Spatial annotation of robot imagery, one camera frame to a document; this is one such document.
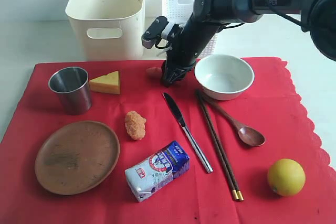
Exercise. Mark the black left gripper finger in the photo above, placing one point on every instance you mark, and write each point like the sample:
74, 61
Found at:
167, 77

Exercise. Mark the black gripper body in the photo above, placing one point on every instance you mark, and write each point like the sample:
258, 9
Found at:
190, 42

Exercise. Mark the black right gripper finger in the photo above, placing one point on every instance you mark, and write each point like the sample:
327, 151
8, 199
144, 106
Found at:
179, 74

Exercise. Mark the red sausage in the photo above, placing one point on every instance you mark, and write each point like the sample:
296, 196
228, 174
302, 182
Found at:
154, 72

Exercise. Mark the orange fried chicken nugget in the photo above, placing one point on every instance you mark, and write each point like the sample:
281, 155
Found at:
135, 125

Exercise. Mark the blue white milk carton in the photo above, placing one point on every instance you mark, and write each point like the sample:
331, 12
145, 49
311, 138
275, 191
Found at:
157, 170

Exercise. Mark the yellow lemon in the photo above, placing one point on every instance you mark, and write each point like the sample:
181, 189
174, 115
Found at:
286, 177

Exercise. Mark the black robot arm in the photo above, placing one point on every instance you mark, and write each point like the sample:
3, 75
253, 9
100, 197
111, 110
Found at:
211, 16

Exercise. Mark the silver table knife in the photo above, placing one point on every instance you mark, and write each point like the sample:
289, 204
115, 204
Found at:
178, 115

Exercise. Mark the white perforated plastic basket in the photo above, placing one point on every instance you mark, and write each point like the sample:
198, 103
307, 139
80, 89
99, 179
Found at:
177, 11

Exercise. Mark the white ceramic bowl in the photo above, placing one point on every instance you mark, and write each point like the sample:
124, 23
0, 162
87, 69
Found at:
223, 77

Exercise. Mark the yellow cheese wedge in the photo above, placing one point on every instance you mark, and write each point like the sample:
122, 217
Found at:
109, 83

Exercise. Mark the dark wooden chopstick right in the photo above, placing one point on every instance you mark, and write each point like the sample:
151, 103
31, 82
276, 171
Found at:
227, 163

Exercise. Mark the dark wooden chopstick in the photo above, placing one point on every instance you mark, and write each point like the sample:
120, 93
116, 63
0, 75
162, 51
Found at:
227, 163
216, 146

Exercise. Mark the cream plastic bin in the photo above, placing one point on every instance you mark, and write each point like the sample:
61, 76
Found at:
108, 30

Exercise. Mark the stainless steel cup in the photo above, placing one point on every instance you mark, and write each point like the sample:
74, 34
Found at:
71, 86

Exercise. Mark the red table cloth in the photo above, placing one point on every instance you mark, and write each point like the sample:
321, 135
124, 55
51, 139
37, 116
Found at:
271, 105

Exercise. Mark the brown wooden spoon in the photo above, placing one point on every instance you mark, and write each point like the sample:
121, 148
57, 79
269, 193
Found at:
246, 134

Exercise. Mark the brown wooden plate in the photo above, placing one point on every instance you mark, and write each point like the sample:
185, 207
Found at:
77, 157

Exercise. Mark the dark wooden chopstick left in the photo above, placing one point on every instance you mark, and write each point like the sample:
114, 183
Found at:
216, 146

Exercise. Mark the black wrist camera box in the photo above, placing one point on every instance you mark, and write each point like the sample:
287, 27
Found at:
152, 36

